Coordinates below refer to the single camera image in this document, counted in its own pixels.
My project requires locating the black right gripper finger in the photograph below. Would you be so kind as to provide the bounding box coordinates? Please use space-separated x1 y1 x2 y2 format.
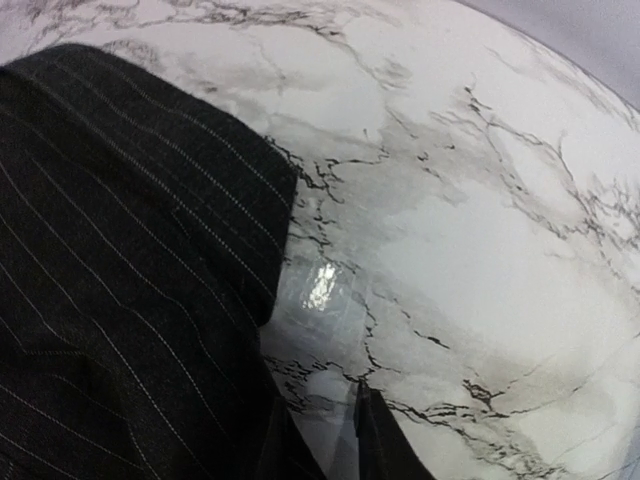
354 380 430 480

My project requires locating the black pinstriped long sleeve shirt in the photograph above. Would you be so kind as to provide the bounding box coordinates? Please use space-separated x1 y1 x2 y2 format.
1 44 323 479

